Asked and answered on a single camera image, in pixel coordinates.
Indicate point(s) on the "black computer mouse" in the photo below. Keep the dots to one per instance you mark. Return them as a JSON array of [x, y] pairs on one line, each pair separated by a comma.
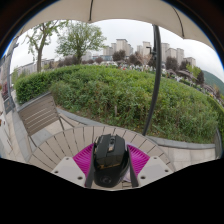
[[110, 160]]

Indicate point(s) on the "group of apartment buildings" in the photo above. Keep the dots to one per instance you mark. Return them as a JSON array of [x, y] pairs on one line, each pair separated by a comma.
[[121, 45]]

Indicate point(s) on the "dark curved parasol pole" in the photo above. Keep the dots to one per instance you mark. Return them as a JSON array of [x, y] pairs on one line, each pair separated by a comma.
[[156, 73]]

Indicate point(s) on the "slatted wooden chair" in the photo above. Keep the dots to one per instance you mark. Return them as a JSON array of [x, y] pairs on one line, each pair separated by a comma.
[[38, 113]]

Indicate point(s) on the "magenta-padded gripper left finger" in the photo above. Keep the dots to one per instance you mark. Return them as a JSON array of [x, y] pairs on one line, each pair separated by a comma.
[[81, 160]]

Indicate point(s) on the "thin-trunked leaning tree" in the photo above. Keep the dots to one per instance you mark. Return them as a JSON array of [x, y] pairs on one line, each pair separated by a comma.
[[39, 50]]

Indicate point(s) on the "beige parasol canopy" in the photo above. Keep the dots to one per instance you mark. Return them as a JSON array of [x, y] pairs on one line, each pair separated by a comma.
[[133, 10]]

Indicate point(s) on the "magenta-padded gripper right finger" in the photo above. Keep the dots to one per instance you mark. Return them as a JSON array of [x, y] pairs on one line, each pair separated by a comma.
[[138, 161]]

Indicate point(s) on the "round-crowned green tree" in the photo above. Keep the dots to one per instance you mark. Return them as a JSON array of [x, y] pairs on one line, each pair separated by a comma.
[[80, 38]]

